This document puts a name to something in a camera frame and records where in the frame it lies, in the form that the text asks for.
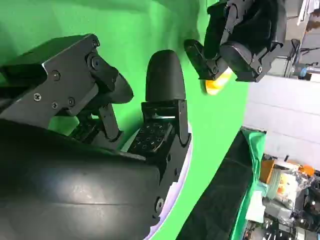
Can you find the black backdrop cloth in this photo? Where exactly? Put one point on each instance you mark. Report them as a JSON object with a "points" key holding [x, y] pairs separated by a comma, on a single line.
{"points": [[220, 195]]}

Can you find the small blue round object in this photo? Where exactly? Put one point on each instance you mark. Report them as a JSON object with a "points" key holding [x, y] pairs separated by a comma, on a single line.
{"points": [[303, 72]]}

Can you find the orange and white bread roll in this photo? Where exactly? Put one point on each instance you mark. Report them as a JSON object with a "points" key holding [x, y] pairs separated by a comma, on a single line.
{"points": [[214, 86]]}

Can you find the lilac plate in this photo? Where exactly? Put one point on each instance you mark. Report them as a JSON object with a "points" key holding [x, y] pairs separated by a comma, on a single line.
{"points": [[178, 190]]}

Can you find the green table cloth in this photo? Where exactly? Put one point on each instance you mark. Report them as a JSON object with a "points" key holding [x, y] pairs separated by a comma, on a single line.
{"points": [[125, 25]]}

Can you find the orange cardboard box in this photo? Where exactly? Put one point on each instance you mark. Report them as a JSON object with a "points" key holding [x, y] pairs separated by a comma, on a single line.
{"points": [[266, 171]]}

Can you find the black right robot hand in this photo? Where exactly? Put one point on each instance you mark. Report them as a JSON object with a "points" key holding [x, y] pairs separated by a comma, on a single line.
{"points": [[62, 187]]}

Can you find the clear plastic bag pile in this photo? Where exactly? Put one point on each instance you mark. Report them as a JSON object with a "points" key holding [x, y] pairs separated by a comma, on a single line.
{"points": [[287, 185]]}

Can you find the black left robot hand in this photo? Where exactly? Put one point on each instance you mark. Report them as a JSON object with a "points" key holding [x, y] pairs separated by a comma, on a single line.
{"points": [[250, 25]]}

